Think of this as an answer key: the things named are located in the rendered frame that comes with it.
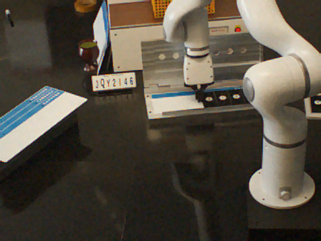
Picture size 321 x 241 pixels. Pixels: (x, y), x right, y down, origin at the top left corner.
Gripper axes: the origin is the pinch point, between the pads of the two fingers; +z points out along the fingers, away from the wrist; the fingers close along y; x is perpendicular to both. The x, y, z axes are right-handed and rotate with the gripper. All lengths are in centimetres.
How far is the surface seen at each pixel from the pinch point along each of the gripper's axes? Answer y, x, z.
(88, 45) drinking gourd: -38, 34, -13
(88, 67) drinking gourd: -39, 34, -4
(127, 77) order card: -24.4, 17.1, -3.7
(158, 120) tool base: -15.3, -6.9, 4.8
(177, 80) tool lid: -6.6, 10.1, -2.9
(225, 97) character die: 9.2, 0.1, 1.4
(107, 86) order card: -32.1, 16.5, -1.1
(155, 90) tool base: -14.5, 10.7, 0.1
